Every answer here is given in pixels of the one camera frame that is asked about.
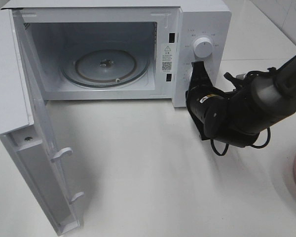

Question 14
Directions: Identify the upper white power knob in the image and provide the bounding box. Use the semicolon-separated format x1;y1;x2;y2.
192;36;213;58

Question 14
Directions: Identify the white microwave oven body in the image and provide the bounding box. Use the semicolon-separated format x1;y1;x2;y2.
0;0;231;107

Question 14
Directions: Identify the white microwave door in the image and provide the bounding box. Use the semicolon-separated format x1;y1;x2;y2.
0;9;83;235

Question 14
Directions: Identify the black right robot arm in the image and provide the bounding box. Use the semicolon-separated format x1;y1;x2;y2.
185;56;296;148

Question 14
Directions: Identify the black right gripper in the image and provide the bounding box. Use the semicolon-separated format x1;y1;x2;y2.
185;61;228;141

